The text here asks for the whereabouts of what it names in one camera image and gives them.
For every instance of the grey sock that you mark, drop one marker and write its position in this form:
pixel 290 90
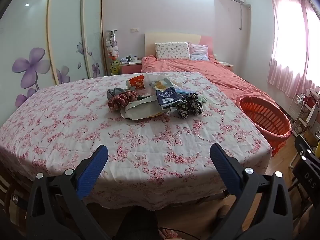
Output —
pixel 113 93

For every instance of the white mug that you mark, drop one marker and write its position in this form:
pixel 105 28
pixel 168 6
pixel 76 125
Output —
pixel 133 59

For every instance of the pink floral tablecloth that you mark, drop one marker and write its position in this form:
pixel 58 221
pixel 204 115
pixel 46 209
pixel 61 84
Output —
pixel 75 130

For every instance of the pink striped pillow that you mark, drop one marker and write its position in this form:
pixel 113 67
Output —
pixel 198 52

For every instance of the orange snack packet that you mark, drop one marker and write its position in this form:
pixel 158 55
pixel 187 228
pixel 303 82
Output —
pixel 137 81

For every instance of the yellow bag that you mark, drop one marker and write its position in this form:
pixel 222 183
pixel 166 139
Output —
pixel 317 148

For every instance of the orange plastic basket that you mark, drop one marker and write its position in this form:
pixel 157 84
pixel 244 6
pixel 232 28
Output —
pixel 262 120

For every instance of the red white shelf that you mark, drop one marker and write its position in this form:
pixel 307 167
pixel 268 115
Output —
pixel 312 110

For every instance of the red plaid scrunchie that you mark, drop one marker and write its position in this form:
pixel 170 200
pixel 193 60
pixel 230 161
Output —
pixel 121 100

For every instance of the glass floral wardrobe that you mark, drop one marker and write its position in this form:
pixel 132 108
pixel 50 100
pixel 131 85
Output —
pixel 65 30

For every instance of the coral duvet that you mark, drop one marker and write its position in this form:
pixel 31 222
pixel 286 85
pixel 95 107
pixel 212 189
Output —
pixel 200 72

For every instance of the pink nightstand with mugs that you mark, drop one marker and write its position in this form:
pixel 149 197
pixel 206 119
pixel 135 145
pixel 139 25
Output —
pixel 131 68

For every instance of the cream pink headboard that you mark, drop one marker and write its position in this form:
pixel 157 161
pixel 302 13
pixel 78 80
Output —
pixel 170 37

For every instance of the cream cloth bag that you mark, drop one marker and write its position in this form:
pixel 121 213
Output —
pixel 135 112

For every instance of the pink curtain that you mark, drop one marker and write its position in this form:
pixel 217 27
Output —
pixel 287 42

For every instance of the white floral pillow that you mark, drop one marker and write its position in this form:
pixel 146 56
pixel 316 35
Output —
pixel 172 51

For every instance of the plush toy holder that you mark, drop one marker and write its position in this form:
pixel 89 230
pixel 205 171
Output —
pixel 112 52

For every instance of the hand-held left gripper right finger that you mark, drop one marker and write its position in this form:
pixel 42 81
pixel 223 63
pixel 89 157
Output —
pixel 225 172

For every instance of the light green cloth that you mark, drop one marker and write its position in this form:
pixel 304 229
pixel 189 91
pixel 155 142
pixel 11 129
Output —
pixel 203 99

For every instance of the black floral sock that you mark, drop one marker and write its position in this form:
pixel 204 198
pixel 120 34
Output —
pixel 187 105

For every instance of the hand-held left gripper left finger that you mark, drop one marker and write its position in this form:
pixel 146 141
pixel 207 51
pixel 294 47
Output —
pixel 91 172

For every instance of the white plastic bag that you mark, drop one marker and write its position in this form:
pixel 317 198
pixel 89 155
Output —
pixel 152 78

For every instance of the blue tissue pack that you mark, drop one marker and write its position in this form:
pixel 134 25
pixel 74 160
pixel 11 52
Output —
pixel 182 91

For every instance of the blue white packet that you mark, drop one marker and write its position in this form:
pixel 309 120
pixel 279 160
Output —
pixel 166 97

